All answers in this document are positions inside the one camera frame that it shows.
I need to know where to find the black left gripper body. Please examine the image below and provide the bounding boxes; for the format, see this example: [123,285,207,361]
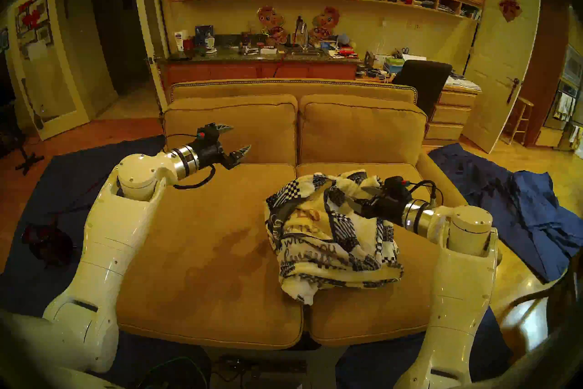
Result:
[194,140,238,170]

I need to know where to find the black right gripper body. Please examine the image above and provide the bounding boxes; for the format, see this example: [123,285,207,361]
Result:
[362,192,410,227]

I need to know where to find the printed scripture fleece blanket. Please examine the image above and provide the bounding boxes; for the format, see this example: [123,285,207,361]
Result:
[265,169,404,306]

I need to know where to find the wooden counter with stone top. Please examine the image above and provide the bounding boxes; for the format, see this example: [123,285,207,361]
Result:
[157,44,360,95]

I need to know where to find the wooden desk with drawers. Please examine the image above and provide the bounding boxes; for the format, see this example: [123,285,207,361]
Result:
[358,74,482,147]

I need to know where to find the black office chair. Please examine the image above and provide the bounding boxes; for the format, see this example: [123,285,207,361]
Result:
[392,60,453,115]

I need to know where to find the white narrow open door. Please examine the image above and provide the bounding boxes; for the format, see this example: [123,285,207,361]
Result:
[131,0,168,124]

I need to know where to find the white wifi router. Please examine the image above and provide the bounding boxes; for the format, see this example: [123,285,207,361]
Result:
[373,36,391,67]

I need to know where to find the crumpled dark blue cloth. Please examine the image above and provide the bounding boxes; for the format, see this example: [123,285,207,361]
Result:
[428,143,583,284]

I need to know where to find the stack of papers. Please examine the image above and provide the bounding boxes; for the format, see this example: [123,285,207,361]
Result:
[444,75,482,91]

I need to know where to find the wooden stool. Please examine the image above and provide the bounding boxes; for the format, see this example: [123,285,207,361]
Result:
[505,96,534,146]

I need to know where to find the cream panel door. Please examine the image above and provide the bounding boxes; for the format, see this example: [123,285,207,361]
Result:
[461,0,541,154]

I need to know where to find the white glass french door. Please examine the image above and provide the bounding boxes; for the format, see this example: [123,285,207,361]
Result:
[7,0,90,141]

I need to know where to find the black power strip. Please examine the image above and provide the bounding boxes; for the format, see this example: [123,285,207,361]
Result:
[212,358,308,382]

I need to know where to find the black and red floor device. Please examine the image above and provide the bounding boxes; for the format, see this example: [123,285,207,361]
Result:
[20,223,76,268]

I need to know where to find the black standing fan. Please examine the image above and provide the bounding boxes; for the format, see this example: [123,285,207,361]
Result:
[0,103,45,175]

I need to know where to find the hanging kitchen towels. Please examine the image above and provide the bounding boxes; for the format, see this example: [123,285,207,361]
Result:
[555,92,575,120]

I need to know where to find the black television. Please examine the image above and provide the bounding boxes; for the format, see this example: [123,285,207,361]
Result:
[0,53,15,106]

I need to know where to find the red diamond door sign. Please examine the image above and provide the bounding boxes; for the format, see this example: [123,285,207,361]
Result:
[498,0,523,23]

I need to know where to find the steel microwave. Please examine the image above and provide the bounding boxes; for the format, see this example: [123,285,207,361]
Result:
[563,46,583,85]

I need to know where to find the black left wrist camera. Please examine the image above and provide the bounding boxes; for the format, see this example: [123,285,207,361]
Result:
[197,123,220,143]

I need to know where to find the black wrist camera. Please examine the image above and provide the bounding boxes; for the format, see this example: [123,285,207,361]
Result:
[197,123,220,143]
[384,176,410,197]

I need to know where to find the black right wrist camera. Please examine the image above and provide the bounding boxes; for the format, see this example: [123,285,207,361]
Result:
[384,176,410,197]

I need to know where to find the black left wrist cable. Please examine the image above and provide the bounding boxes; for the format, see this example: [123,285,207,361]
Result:
[165,133,217,191]

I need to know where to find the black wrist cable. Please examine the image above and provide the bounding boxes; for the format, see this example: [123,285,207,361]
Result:
[165,133,217,191]
[408,180,445,207]

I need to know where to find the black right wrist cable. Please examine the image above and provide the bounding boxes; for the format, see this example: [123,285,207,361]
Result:
[408,180,445,207]

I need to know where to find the yellow loveseat sofa frame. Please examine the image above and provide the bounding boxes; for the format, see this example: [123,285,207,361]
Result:
[80,79,501,350]

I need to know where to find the red counter cable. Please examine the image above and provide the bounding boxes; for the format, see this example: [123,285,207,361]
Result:
[272,23,303,79]

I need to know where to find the red floor cable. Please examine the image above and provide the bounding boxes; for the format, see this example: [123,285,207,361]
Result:
[50,174,107,225]

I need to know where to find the steel wall oven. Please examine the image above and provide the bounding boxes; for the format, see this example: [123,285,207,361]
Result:
[544,80,583,131]

